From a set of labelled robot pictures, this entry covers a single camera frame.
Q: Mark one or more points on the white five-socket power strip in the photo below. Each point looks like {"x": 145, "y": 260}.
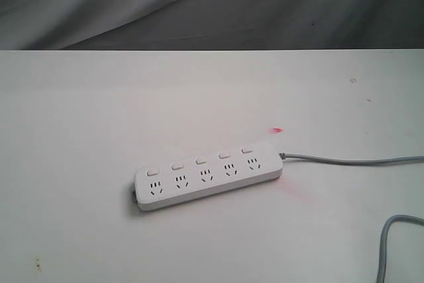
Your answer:
{"x": 165, "y": 184}

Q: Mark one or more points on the grey backdrop cloth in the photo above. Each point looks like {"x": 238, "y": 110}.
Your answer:
{"x": 210, "y": 24}

